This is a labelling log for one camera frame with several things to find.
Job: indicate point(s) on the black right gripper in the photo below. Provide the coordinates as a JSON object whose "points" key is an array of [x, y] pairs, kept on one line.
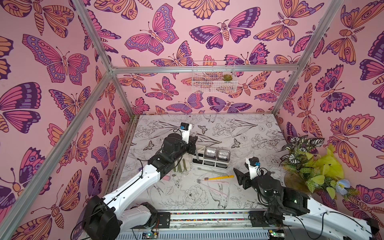
{"points": [[245, 177]]}

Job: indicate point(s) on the white wire wall basket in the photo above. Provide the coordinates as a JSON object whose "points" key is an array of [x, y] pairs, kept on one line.
{"points": [[208, 79]]}

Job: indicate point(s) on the yellow toothbrush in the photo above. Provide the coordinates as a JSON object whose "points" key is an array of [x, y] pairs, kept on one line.
{"points": [[219, 178]]}

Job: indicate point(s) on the olive green toothbrush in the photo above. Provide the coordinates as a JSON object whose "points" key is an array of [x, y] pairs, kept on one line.
{"points": [[182, 166]]}

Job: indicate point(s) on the cream toothbrush holder caddy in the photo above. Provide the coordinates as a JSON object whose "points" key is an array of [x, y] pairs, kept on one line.
{"points": [[208, 163]]}

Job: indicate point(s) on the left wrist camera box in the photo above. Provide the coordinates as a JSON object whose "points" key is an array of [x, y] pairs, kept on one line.
{"points": [[185, 132]]}

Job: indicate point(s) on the clear plastic cup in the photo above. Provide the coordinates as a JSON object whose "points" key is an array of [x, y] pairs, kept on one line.
{"points": [[224, 156], [210, 153]]}

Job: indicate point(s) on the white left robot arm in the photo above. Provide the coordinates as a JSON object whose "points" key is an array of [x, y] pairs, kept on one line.
{"points": [[106, 217]]}

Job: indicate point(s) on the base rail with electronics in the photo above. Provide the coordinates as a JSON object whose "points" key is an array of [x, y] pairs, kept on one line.
{"points": [[210, 225]]}

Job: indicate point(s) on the small green succulent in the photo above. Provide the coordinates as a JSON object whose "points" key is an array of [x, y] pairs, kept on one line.
{"points": [[227, 77]]}

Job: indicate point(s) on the clear left plastic cup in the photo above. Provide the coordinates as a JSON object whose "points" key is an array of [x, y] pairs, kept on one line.
{"points": [[210, 153]]}

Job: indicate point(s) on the clear right plastic cup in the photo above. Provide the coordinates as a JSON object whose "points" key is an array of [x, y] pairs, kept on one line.
{"points": [[224, 156]]}

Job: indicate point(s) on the aluminium frame corner post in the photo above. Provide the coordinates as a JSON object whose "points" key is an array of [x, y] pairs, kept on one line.
{"points": [[321, 29]]}

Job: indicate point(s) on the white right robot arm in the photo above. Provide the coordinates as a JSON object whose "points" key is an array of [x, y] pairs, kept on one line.
{"points": [[286, 207]]}

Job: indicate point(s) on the beige grey toothbrush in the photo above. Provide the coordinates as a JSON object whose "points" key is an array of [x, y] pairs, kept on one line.
{"points": [[213, 172]]}

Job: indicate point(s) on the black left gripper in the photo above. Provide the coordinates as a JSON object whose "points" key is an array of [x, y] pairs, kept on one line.
{"points": [[191, 144]]}

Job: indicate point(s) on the artificial potted plant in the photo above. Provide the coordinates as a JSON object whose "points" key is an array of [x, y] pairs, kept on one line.
{"points": [[319, 173]]}

